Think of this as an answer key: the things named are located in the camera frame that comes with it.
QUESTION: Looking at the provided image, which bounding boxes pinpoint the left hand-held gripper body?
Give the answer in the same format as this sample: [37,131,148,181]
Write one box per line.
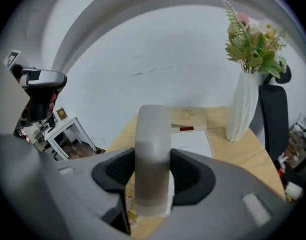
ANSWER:
[3,49,68,129]

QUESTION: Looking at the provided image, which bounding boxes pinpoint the black office chair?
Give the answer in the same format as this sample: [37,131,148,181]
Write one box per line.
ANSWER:
[258,64,294,163]

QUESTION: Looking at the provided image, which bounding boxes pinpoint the white and red packet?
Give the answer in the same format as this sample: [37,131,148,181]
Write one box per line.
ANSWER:
[277,152,292,171]

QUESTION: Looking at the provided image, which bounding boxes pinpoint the pink flower bouquet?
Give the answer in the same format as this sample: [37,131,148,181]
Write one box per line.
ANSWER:
[222,0,289,79]

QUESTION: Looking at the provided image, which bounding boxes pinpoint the brown cardboard box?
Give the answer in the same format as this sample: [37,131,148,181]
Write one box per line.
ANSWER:
[167,106,209,129]

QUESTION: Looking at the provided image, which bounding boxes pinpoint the white telephone base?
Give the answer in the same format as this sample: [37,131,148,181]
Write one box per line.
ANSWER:
[170,125,215,159]

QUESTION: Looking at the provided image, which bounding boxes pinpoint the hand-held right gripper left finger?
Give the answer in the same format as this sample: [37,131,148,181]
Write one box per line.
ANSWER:
[0,132,136,240]

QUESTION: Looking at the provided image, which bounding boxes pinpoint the person's left hand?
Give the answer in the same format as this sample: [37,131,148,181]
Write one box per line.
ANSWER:
[47,93,57,115]

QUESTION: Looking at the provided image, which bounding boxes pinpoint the white ribbed vase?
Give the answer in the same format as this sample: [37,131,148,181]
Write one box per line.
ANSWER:
[225,71,260,144]

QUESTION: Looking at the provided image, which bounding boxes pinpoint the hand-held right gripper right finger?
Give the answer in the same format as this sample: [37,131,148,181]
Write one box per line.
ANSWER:
[155,148,291,240]

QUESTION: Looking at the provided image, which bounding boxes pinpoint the white side desk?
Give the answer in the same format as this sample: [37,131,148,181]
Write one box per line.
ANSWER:
[41,115,106,161]

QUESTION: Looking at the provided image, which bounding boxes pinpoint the white plastic bottle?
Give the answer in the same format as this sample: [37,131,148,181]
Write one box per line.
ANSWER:
[284,180,304,200]

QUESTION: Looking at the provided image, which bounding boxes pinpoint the small golden brown box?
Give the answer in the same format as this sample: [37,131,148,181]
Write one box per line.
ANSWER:
[55,106,68,121]

